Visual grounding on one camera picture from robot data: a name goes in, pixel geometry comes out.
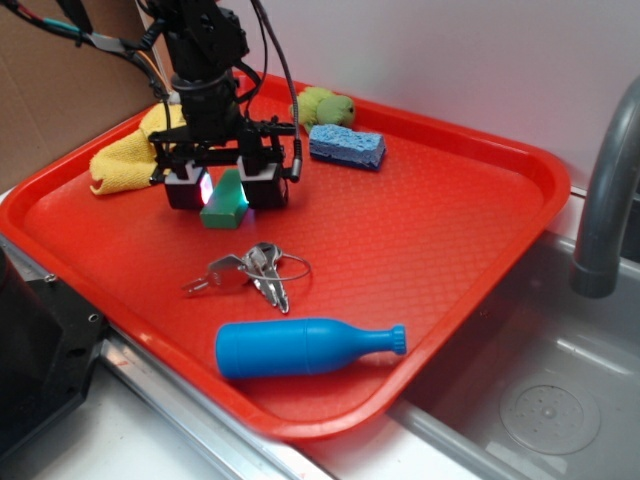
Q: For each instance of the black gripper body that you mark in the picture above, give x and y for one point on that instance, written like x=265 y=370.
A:
x=216 y=133

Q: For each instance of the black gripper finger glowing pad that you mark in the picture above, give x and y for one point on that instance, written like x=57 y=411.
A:
x=265 y=190
x=192 y=193

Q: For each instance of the green rectangular block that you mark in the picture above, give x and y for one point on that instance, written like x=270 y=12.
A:
x=225 y=203

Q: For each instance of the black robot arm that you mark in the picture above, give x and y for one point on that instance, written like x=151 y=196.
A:
x=207 y=45

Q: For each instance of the yellow microfiber cloth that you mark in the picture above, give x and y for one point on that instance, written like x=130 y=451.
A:
x=128 y=163

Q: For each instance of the blue sponge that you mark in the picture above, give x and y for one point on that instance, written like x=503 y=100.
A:
x=344 y=146

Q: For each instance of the green plush toy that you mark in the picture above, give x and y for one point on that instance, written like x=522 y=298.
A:
x=321 y=106

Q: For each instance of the red plastic tray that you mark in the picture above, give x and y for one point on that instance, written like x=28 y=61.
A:
x=421 y=243

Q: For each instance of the blue plastic toy bottle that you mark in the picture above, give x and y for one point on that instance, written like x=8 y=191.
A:
x=309 y=346

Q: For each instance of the cardboard box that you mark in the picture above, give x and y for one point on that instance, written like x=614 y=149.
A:
x=56 y=96

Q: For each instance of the grey sink faucet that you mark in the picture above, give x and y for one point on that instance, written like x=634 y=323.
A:
x=609 y=226

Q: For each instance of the grey toy sink basin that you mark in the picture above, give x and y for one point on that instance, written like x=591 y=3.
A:
x=539 y=382

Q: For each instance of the silver keys on ring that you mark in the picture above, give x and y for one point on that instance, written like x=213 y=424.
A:
x=258 y=267

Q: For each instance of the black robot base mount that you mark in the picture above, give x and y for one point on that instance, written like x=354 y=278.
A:
x=51 y=337

